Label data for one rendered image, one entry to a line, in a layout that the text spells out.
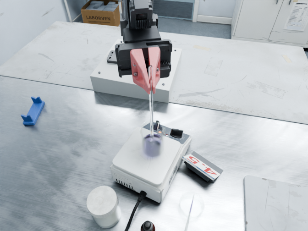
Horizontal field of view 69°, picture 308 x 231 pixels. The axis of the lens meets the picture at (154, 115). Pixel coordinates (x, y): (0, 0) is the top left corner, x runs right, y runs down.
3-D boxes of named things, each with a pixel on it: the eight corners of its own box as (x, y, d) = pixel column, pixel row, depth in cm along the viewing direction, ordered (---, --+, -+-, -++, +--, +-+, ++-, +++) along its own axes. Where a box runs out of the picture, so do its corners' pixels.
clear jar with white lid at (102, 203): (114, 233, 47) (108, 219, 41) (89, 224, 48) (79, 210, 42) (125, 205, 51) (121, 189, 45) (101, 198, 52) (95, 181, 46)
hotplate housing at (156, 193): (150, 126, 67) (149, 107, 61) (191, 142, 63) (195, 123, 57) (107, 189, 53) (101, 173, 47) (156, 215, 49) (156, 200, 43)
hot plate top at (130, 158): (137, 127, 56) (137, 125, 56) (182, 145, 53) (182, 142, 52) (110, 165, 49) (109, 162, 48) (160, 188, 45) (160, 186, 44)
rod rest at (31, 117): (35, 102, 75) (30, 94, 72) (45, 102, 75) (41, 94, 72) (23, 125, 68) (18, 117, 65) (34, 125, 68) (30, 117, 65)
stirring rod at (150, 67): (150, 144, 48) (147, 64, 33) (152, 143, 48) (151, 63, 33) (151, 146, 47) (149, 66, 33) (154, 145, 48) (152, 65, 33)
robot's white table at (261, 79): (91, 129, 184) (56, 20, 118) (244, 159, 163) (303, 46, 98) (61, 183, 151) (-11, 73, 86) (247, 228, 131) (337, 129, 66)
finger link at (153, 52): (168, 71, 33) (157, 41, 40) (120, 76, 33) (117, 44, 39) (167, 104, 38) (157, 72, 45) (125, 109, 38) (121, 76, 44)
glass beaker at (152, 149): (144, 139, 53) (143, 115, 47) (167, 143, 52) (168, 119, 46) (137, 160, 49) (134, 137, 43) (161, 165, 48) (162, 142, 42)
